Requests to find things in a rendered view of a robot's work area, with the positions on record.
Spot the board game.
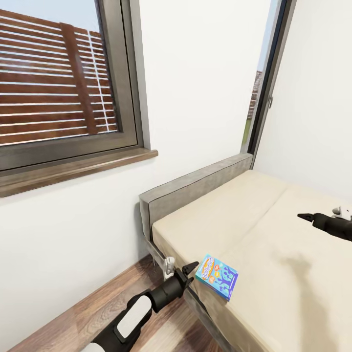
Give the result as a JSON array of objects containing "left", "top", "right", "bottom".
[{"left": 195, "top": 254, "right": 239, "bottom": 301}]

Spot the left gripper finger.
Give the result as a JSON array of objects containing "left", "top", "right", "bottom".
[
  {"left": 185, "top": 277, "right": 195, "bottom": 288},
  {"left": 180, "top": 262, "right": 199, "bottom": 278}
]

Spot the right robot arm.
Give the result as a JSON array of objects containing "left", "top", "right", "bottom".
[{"left": 298, "top": 206, "right": 352, "bottom": 241}]

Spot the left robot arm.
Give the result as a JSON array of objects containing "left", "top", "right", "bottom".
[{"left": 81, "top": 257, "right": 199, "bottom": 352}]

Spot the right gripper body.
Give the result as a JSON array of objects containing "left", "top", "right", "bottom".
[{"left": 312, "top": 213, "right": 352, "bottom": 241}]

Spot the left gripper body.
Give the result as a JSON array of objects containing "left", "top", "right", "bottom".
[{"left": 159, "top": 268, "right": 193, "bottom": 304}]

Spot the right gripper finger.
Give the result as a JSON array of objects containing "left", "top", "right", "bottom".
[{"left": 298, "top": 213, "right": 317, "bottom": 222}]

